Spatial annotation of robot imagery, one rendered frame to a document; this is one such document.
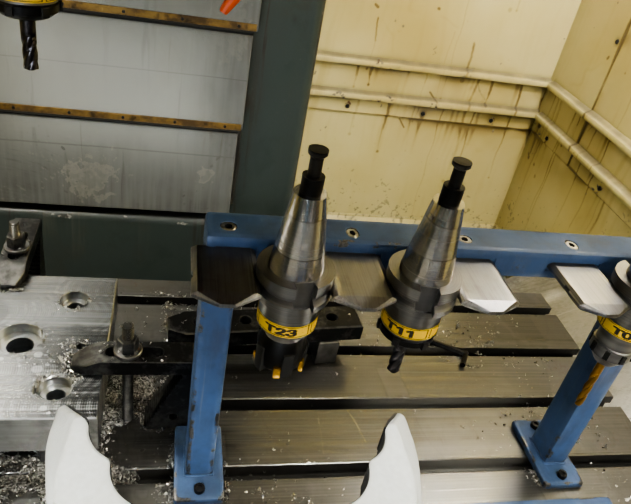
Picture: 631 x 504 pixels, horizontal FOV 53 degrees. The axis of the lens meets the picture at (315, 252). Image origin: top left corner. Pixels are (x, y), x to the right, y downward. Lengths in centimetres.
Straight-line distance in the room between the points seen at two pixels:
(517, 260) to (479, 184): 115
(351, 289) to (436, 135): 115
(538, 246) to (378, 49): 95
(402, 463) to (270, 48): 88
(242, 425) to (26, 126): 60
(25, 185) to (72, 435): 92
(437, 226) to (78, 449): 32
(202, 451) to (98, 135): 59
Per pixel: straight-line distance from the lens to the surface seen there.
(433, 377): 93
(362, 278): 52
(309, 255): 48
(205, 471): 74
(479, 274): 58
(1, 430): 72
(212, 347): 60
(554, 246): 64
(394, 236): 57
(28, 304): 83
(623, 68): 148
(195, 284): 49
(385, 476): 27
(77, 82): 107
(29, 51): 59
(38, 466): 77
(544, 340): 109
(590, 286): 62
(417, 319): 54
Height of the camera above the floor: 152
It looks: 34 degrees down
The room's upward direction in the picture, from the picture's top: 12 degrees clockwise
